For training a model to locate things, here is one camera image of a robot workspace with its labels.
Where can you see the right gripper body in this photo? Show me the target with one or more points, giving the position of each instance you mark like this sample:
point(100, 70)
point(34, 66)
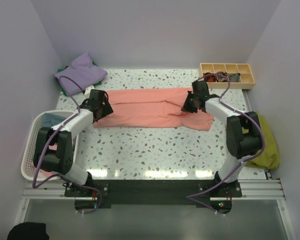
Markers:
point(189, 104)

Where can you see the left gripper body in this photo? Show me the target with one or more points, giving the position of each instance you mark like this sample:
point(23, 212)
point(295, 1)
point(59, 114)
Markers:
point(106, 109)

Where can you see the salmon pink t-shirt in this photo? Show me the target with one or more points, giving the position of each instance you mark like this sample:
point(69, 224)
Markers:
point(153, 108)

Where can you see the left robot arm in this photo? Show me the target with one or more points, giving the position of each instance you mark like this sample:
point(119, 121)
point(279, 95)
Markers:
point(54, 154)

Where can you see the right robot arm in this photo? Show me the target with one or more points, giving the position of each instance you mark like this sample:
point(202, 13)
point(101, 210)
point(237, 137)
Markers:
point(244, 137)

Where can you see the red black rolled sock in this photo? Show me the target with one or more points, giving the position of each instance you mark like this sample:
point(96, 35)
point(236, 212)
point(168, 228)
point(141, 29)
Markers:
point(209, 77)

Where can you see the brown patterned rolled sock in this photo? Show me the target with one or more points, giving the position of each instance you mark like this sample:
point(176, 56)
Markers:
point(221, 76)

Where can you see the folded lilac t-shirt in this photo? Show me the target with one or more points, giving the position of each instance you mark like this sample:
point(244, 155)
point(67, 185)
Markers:
point(80, 74)

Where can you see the grey rolled sock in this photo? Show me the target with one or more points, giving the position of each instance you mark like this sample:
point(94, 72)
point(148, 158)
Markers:
point(234, 77)

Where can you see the grey blue t-shirt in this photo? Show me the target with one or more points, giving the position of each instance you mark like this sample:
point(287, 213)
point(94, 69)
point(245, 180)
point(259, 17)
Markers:
point(48, 120)

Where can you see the wooden compartment tray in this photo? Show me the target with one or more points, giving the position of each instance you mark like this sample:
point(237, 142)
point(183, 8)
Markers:
point(246, 81)

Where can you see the light pink t-shirt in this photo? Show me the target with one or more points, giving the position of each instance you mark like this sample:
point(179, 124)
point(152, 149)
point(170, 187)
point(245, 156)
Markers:
point(50, 148)

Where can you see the olive green t-shirt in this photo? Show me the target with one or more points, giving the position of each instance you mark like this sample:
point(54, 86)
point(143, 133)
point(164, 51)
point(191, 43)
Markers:
point(270, 158)

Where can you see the white laundry basket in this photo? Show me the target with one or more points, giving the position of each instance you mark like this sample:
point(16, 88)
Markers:
point(27, 167)

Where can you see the black object bottom left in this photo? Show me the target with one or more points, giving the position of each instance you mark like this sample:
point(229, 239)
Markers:
point(28, 231)

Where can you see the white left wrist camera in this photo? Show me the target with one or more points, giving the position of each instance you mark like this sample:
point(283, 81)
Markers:
point(88, 90)

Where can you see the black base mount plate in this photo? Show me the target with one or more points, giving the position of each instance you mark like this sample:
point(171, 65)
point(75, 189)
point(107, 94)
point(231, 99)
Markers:
point(103, 194)

